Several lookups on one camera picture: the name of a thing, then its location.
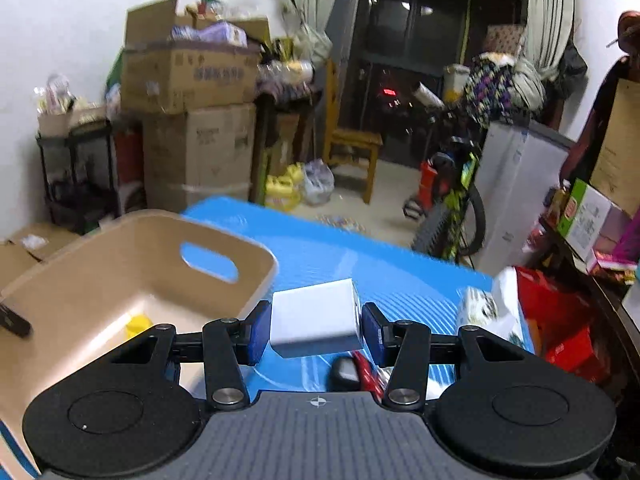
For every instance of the black rack cart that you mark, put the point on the black rack cart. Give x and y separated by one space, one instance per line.
75 180

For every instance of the dark wooden side table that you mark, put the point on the dark wooden side table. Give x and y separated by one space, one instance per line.
615 320

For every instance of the open cardboard box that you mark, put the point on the open cardboard box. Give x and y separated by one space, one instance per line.
185 80

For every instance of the red gift boxes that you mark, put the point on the red gift boxes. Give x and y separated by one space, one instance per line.
560 320

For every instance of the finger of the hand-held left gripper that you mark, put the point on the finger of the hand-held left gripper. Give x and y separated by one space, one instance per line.
15 321

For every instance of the green and white carton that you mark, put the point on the green and white carton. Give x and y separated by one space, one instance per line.
582 215

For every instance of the clear plastic bag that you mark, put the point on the clear plastic bag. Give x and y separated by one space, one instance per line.
317 182

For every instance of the torn cardboard box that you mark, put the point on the torn cardboard box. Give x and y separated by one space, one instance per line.
30 245

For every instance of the large brown cardboard box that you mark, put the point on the large brown cardboard box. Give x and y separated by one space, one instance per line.
200 150

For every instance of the black and green bicycle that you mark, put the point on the black and green bicycle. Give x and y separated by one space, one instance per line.
452 200

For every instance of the beige plastic storage bin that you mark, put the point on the beige plastic storage bin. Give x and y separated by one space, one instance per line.
125 270

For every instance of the patterned tissue box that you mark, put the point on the patterned tissue box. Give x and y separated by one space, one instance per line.
480 310

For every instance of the pale window curtain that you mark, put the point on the pale window curtain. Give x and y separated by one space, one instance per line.
547 20
310 5

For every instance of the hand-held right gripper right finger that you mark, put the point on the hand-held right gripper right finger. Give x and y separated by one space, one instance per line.
372 335

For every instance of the black round case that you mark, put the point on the black round case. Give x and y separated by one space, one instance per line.
344 375

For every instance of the small beige carton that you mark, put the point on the small beige carton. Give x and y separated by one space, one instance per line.
65 119

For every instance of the wooden chair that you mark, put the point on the wooden chair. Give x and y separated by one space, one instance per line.
352 145

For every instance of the white charger block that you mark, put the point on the white charger block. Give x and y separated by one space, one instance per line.
315 317

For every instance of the yellow plastic toy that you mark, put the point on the yellow plastic toy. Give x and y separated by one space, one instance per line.
137 326

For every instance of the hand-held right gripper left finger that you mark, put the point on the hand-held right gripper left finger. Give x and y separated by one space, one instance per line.
257 332

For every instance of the tall brown cardboard box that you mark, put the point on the tall brown cardboard box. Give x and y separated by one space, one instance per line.
620 150

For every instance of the white chest freezer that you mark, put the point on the white chest freezer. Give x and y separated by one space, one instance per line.
520 185

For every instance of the blue silicone mat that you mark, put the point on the blue silicone mat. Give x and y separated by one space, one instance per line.
400 270

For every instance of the colourful patterned cloth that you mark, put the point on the colourful patterned cloth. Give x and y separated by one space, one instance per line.
487 87

